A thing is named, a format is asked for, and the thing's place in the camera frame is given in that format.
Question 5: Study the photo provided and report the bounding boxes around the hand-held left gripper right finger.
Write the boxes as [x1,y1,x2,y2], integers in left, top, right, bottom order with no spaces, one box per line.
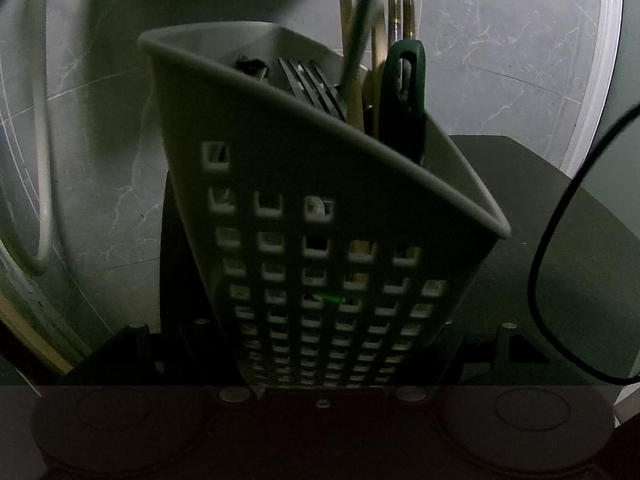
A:
[397,324,556,405]

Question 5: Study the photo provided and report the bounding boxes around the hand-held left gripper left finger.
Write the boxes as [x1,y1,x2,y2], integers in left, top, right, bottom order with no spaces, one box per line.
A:
[60,319,256,406]

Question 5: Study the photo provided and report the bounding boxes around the white perforated utensil basket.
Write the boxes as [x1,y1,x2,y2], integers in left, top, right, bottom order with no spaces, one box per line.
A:
[137,21,512,396]

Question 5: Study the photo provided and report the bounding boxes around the green handled scissors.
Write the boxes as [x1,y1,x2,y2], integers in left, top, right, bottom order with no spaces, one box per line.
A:
[379,39,427,167]

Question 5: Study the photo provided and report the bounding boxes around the wooden chopstick with purple band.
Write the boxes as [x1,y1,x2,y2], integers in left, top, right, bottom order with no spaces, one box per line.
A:
[402,0,417,42]

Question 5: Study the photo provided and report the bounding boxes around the gold and silver chopstick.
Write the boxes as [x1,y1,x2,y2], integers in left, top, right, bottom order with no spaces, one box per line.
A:
[387,0,404,50]

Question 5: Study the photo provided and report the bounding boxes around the white baseboard strip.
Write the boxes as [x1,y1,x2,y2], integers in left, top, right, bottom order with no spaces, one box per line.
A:
[560,0,626,176]

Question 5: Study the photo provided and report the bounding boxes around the black cable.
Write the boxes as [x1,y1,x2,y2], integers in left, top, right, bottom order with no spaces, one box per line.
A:
[527,105,640,386]

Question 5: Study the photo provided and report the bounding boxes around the white hose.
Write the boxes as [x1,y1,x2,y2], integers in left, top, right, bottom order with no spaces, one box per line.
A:
[0,0,54,277]

